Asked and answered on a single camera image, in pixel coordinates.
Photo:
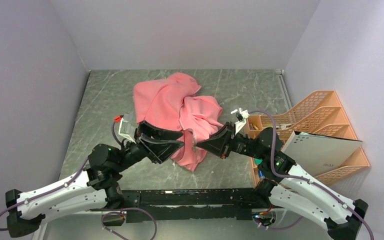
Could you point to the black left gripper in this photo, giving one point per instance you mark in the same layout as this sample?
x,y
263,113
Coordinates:
x,y
159,150

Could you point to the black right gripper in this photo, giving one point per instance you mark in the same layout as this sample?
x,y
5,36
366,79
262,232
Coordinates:
x,y
220,142

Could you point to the pink zip-up jacket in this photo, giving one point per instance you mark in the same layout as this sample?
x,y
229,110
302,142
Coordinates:
x,y
173,104

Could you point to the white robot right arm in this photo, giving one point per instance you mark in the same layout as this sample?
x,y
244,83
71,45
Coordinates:
x,y
286,184

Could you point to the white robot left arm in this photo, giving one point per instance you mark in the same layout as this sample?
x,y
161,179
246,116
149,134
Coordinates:
x,y
94,186

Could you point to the blue capped item in organizer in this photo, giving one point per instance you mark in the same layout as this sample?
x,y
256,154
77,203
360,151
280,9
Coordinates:
x,y
260,175

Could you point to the white folder in organizer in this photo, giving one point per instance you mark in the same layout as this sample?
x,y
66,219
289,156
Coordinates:
x,y
318,154

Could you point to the orange plastic desk organizer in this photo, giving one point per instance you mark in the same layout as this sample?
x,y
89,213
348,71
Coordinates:
x,y
321,112

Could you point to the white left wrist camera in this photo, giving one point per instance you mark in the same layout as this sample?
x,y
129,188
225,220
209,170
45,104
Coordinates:
x,y
126,126

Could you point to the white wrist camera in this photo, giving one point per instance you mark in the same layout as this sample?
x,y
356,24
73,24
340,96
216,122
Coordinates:
x,y
242,115
126,126

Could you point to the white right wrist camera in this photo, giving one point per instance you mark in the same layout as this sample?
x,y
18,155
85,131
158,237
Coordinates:
x,y
242,115

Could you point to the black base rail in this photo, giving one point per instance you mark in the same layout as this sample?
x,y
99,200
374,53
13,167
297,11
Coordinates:
x,y
185,204

